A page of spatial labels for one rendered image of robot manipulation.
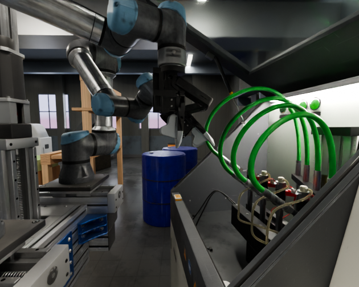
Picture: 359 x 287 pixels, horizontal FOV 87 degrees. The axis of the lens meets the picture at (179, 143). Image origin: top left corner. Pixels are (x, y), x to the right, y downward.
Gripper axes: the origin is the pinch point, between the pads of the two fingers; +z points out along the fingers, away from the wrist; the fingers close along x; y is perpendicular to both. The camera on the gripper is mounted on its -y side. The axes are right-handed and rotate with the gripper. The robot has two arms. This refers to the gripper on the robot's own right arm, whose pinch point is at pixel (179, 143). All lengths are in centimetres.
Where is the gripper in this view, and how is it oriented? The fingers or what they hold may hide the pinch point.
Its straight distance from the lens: 52.6
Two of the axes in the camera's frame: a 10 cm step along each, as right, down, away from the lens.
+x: 1.7, 0.9, -9.8
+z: 0.0, 10.0, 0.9
